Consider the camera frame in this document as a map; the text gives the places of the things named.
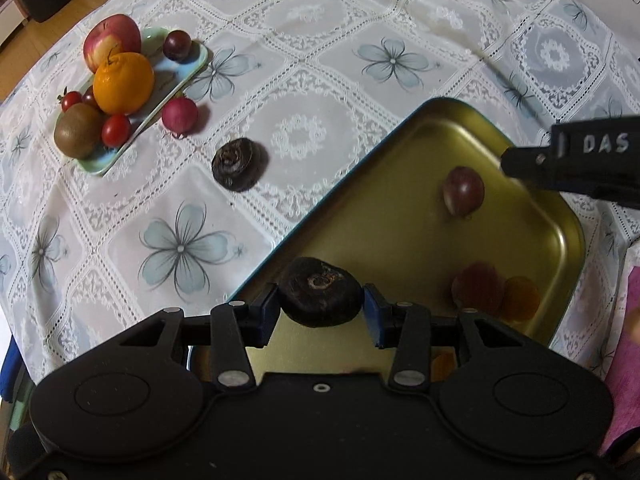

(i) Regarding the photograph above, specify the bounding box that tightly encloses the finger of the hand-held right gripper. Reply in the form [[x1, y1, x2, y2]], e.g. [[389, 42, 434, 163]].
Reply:
[[500, 142, 561, 186]]

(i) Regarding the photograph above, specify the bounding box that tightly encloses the white paper bag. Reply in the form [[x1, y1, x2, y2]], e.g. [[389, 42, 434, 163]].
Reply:
[[522, 0, 640, 58]]

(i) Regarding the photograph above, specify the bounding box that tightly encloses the light green rectangular plate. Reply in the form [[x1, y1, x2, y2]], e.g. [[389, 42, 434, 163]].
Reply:
[[55, 26, 210, 177]]

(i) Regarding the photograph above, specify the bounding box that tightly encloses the white floral lace tablecloth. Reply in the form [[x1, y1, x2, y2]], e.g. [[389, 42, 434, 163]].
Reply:
[[0, 0, 640, 386]]

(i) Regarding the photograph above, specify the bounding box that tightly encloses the gold metal tin tray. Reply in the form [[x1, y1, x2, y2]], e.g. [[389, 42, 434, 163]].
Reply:
[[187, 97, 586, 376]]

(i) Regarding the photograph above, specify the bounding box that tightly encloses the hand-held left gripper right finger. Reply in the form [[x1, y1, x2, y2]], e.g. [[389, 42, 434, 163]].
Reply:
[[363, 282, 528, 393]]

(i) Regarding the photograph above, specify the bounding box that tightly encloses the pink cloth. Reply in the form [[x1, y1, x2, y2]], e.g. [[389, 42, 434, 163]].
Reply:
[[600, 260, 640, 456]]

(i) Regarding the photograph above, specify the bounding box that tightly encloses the orange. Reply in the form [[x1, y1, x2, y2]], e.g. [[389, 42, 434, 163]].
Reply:
[[93, 51, 156, 116]]

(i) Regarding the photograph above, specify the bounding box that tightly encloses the dark water chestnut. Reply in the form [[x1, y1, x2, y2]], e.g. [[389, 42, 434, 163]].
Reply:
[[278, 256, 365, 328], [211, 137, 269, 192]]

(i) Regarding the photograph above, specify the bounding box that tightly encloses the orange cherry tomato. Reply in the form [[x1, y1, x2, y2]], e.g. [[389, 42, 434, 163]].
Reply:
[[500, 276, 542, 322]]

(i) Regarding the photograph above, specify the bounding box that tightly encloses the white cabinet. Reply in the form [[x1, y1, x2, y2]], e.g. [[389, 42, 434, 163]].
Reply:
[[0, 0, 31, 51]]

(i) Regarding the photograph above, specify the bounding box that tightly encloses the red apple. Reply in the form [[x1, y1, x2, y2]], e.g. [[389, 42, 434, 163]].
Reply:
[[82, 14, 142, 73]]

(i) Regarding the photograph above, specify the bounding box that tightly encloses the dark round plum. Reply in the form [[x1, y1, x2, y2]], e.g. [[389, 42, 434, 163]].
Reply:
[[163, 30, 193, 61]]

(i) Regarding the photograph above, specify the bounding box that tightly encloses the pink red radish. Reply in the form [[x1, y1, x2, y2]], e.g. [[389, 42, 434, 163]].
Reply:
[[161, 97, 199, 138]]

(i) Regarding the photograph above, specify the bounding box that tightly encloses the red cherry tomato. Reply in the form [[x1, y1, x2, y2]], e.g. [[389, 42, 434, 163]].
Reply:
[[101, 114, 132, 148], [451, 262, 506, 317]]

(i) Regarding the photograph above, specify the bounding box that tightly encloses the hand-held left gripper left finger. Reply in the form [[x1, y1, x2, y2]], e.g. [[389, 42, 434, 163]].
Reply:
[[117, 282, 282, 393]]

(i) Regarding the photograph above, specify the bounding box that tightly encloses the dark purple grape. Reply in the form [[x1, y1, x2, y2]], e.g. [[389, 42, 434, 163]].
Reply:
[[442, 166, 486, 218]]

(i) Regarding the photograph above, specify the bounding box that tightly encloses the brown kiwi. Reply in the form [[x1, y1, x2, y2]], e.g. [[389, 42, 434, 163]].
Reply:
[[53, 103, 107, 160]]

